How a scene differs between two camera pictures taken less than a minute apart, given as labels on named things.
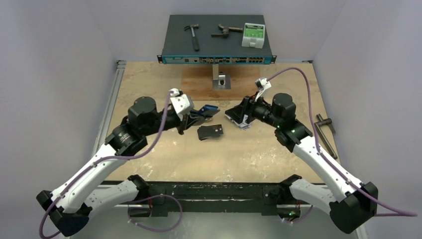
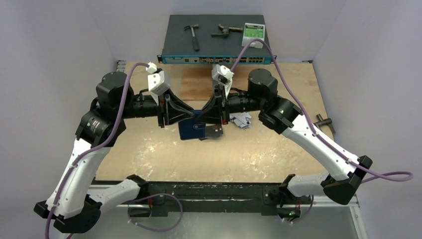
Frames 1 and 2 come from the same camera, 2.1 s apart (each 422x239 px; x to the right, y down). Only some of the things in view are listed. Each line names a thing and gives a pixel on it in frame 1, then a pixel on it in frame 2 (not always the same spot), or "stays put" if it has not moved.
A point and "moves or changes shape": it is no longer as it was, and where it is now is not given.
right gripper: (246, 110) -> (224, 107)
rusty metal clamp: (225, 31) stays put
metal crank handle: (321, 122) stays put
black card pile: (204, 132) stays put
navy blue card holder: (209, 110) moves or changes shape
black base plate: (170, 197) stays put
